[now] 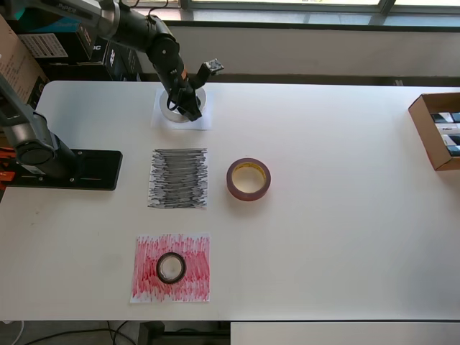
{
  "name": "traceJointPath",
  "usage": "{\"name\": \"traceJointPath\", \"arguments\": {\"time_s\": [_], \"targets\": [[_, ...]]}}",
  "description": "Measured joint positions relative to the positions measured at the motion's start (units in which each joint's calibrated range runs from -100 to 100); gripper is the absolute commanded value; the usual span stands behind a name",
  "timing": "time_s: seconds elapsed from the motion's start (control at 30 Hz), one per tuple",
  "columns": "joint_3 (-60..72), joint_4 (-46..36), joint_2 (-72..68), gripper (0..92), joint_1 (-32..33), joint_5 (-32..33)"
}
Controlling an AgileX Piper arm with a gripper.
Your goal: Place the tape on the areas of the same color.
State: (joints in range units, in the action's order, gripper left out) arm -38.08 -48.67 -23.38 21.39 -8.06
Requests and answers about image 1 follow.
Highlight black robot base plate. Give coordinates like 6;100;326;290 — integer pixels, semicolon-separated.
10;149;124;192

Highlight white tape roll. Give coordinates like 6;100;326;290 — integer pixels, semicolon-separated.
160;88;208;124

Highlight large brown cardboard box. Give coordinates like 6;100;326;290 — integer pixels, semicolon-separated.
0;14;50;109

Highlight black scribbled paper sheet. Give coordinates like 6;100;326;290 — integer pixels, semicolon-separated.
146;147;210;210

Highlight orange black table clamp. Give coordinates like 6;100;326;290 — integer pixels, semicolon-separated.
0;147;17;185

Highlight plain white paper sheet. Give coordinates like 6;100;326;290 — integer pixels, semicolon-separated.
149;88;213;132

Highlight red tape roll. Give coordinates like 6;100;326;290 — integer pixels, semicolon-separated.
226;157;272;202

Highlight black tape roll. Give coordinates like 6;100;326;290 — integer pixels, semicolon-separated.
155;252;187;285

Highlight black table leg frame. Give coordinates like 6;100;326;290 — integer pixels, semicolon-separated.
138;321;231;345

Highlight red scribbled paper sheet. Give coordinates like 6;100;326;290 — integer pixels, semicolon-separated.
129;232;211;304

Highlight white carton black lettering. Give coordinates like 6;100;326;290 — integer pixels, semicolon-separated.
433;123;460;137

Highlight dark window frame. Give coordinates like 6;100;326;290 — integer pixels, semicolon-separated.
157;0;460;29

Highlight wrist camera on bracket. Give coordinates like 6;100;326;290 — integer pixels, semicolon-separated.
189;59;224;91

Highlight black box white lettering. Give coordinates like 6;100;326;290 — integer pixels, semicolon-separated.
35;35;125;82
116;46;145;83

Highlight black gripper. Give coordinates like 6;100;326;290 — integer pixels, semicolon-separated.
167;80;203;123

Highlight black floor cable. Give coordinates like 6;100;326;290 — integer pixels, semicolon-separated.
21;319;141;345

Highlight open brown cardboard tray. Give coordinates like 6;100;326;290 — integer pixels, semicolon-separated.
408;92;460;172

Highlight white floor cable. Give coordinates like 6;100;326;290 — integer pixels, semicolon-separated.
0;318;25;345

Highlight black box white label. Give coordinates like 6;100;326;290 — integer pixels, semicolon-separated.
17;14;109;66

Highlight white rectangular board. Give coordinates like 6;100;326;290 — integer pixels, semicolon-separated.
229;321;460;345

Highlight teal black printed box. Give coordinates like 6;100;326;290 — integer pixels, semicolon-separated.
6;6;81;35

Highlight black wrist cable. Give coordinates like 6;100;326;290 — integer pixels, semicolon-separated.
165;89;181;113

